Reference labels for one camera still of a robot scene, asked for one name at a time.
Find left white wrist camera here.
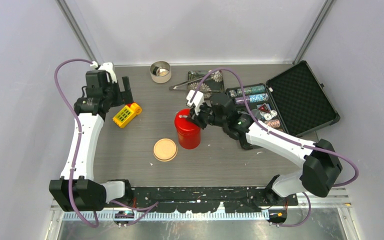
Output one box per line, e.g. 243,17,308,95
89,61,118,83

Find yellow red toy block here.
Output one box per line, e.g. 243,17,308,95
112,102,142,128

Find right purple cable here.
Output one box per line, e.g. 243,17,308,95
191,67,360,229

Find metal tongs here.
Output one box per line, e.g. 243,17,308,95
168,76,204,91

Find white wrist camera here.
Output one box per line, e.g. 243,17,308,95
89,61,118,83
186,90,204,115

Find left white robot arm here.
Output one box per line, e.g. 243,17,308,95
49,69,134,212

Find beige round lid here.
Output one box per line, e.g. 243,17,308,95
153,138,178,162

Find aluminium front rail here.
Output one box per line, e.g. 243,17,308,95
50,188,352,222

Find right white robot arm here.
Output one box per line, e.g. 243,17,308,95
186,90,343,205

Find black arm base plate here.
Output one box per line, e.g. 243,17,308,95
115,186,298,214

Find beige round metal bowl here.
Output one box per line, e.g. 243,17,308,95
149,61,172,84

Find black floral square plate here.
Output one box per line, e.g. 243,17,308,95
187,70,225,100

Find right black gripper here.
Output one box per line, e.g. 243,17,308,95
186,101,227,130

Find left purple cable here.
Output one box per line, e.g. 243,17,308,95
53,58,160,229

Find red round lid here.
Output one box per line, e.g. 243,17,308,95
174,108,200,134

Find black poker chip case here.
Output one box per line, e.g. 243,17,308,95
225,60,341,138

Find red cylindrical container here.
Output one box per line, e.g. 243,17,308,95
176,127,201,150

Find purple cable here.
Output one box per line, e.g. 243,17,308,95
191,67,360,229
53,58,160,229

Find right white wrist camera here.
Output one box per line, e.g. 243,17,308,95
186,90,204,115

